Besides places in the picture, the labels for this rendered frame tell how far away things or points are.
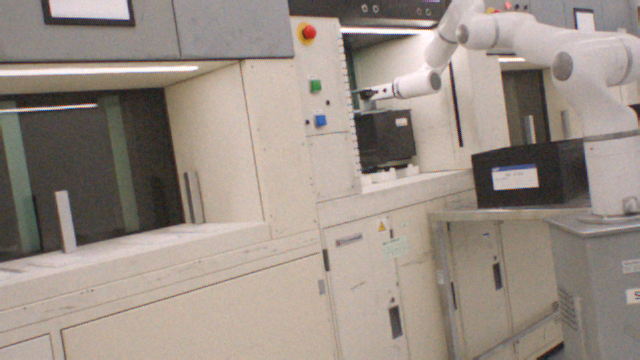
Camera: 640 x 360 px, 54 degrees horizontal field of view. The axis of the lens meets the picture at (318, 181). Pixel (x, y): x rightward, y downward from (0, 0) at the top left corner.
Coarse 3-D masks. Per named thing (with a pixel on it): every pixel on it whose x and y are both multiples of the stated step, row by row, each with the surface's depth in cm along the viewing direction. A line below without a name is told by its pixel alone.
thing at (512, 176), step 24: (528, 144) 215; (552, 144) 210; (576, 144) 196; (480, 168) 198; (504, 168) 193; (528, 168) 188; (552, 168) 184; (576, 168) 194; (480, 192) 199; (504, 192) 194; (528, 192) 189; (552, 192) 185; (576, 192) 192
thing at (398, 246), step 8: (392, 0) 205; (400, 0) 208; (408, 0) 210; (416, 0) 213; (424, 0) 216; (440, 0) 222; (304, 24) 179; (304, 40) 179; (312, 40) 181; (352, 56) 278; (312, 80) 180; (352, 104) 282; (320, 112) 182; (352, 112) 189; (368, 216) 192; (392, 240) 198; (400, 240) 200; (384, 248) 195; (392, 248) 198; (400, 248) 200; (384, 256) 195; (392, 256) 198; (496, 256) 236
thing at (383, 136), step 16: (384, 112) 229; (400, 112) 236; (368, 128) 228; (384, 128) 229; (400, 128) 235; (368, 144) 229; (384, 144) 228; (400, 144) 234; (368, 160) 233; (384, 160) 228
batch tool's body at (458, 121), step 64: (320, 0) 183; (384, 0) 202; (448, 0) 226; (320, 64) 183; (384, 64) 251; (448, 64) 229; (320, 128) 181; (448, 128) 233; (320, 192) 180; (384, 192) 197; (448, 192) 219; (448, 256) 217; (384, 320) 193
